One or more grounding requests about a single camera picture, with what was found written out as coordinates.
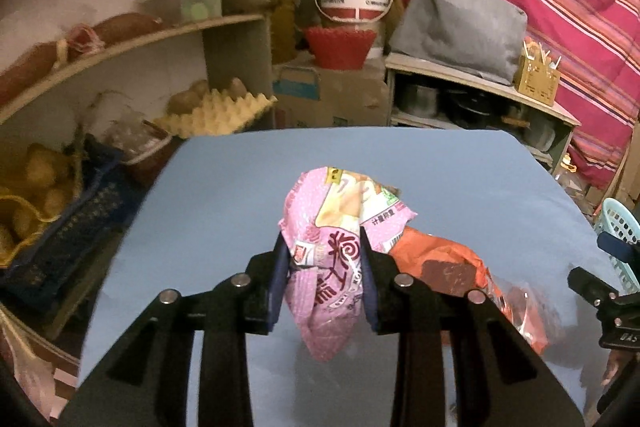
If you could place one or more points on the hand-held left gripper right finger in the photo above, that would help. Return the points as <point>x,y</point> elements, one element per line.
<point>368,279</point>

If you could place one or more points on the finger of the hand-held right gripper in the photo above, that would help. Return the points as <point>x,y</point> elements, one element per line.
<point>617,249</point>
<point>592,284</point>

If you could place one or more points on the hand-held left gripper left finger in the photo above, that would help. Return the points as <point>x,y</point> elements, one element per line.
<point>279,279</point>

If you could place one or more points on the light blue plastic basket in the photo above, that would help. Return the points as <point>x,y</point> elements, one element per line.
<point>619,219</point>

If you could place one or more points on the pink snack packet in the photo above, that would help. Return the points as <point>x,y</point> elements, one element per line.
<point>330,217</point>

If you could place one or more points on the orange and clear snack packet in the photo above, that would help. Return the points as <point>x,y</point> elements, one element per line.
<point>440,257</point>

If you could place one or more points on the yellow egg tray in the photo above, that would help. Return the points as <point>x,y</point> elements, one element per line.
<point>220,114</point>

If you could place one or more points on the small yellow cardboard box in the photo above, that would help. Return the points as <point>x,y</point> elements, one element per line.
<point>536,82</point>

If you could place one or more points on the steel pot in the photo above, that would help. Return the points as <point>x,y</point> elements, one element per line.
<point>420,99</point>

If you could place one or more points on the clear plastic bag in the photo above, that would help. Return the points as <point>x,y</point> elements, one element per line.
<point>137,147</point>

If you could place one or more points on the dark blue plastic crate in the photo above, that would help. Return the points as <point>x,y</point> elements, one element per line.
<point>85,227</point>

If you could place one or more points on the black pot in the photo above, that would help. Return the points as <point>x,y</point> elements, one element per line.
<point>472,107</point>

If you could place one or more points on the low wooden cabinet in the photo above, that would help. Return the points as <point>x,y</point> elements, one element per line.
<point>480,84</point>

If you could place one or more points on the wooden shelf unit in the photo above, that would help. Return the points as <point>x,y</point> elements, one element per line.
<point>235,67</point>

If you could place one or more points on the red plastic bowl basket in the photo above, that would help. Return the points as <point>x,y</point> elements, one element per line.
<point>340,47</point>

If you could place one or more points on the wicker basket of potatoes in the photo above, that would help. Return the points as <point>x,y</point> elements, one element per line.
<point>35,192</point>

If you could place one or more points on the yellow oil bottle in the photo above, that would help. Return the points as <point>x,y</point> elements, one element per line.
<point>284,17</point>

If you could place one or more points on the grey cloth cover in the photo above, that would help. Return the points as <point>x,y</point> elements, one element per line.
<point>457,27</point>

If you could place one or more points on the sweet potatoes in net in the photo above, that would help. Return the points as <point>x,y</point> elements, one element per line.
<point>75,44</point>

